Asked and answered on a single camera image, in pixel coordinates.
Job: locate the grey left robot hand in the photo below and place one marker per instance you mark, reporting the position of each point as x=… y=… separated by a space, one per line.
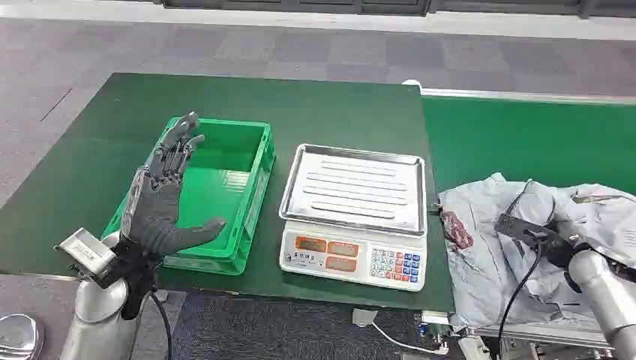
x=154 y=213

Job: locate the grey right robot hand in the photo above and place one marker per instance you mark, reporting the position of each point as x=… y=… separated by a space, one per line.
x=522 y=227

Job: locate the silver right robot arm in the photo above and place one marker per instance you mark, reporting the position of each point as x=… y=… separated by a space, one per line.
x=601 y=293

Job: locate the large flat grey parcel bag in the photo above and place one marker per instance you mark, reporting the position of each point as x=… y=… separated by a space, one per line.
x=477 y=278

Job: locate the green plastic crate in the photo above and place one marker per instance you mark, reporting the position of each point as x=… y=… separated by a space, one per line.
x=218 y=184

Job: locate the green conveyor belt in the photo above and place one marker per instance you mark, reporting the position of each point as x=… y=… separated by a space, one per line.
x=522 y=141

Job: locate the steel scale weighing tray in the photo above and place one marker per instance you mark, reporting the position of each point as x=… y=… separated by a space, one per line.
x=355 y=189

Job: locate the white electronic scale body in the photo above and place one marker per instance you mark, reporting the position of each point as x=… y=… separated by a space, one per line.
x=348 y=258

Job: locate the white conveyor roller end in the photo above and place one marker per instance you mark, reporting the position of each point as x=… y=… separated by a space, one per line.
x=411 y=83

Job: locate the white power plug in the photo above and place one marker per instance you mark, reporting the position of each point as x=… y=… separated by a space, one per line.
x=362 y=317

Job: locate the shiny silver robot shell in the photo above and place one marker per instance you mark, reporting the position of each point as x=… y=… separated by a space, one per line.
x=19 y=338

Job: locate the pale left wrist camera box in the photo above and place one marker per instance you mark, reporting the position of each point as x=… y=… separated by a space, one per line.
x=87 y=252

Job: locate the aluminium conveyor end frame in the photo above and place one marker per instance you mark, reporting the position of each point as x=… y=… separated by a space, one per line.
x=546 y=335

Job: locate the aluminium conveyor side rail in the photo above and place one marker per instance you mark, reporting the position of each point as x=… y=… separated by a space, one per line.
x=526 y=95

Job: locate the dark window frame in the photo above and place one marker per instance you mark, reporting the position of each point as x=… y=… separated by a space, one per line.
x=348 y=6

